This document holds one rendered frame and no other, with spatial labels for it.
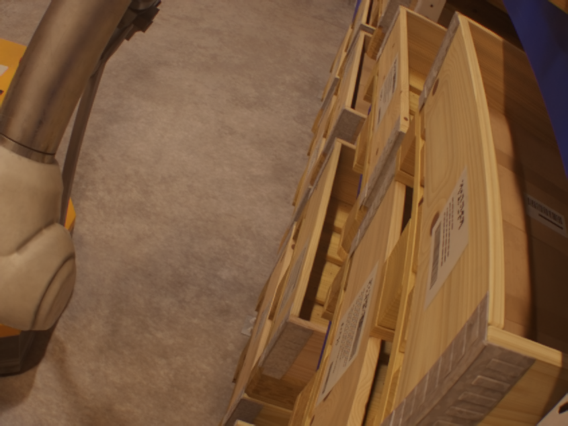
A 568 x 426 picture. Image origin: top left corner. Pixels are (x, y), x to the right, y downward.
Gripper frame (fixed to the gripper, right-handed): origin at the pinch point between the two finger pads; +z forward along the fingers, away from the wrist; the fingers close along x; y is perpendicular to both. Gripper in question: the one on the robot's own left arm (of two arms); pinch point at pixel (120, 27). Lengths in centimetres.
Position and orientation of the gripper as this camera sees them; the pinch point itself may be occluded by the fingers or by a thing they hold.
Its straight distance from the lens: 188.9
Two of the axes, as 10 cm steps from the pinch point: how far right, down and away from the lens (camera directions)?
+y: 4.5, -7.9, 4.2
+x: -8.0, -5.7, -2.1
